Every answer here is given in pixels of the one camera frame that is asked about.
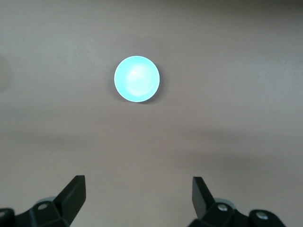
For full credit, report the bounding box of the brown table cover mat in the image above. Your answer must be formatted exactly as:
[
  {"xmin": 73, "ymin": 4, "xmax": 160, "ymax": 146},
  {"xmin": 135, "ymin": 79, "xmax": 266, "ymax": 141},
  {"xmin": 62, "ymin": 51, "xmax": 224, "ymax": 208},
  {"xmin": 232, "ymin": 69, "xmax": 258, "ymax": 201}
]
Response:
[{"xmin": 0, "ymin": 0, "xmax": 303, "ymax": 227}]

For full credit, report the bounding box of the light blue bowl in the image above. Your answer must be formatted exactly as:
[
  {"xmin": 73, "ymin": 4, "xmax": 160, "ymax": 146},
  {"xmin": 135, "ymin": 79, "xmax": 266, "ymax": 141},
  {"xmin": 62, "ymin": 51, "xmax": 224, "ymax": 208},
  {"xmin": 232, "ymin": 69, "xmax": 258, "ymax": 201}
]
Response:
[{"xmin": 114, "ymin": 56, "xmax": 160, "ymax": 103}]

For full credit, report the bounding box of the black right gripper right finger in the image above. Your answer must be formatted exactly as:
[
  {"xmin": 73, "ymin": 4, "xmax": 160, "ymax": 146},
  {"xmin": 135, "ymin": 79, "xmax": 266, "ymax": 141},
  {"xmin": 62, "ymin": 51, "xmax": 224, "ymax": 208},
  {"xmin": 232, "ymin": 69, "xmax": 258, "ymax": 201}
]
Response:
[{"xmin": 189, "ymin": 176, "xmax": 251, "ymax": 227}]

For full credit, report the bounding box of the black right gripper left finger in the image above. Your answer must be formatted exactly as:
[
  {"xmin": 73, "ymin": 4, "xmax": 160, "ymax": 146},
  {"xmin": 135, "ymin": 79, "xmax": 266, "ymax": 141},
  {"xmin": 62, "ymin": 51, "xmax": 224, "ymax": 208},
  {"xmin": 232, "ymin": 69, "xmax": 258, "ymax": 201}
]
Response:
[{"xmin": 14, "ymin": 175, "xmax": 86, "ymax": 227}]

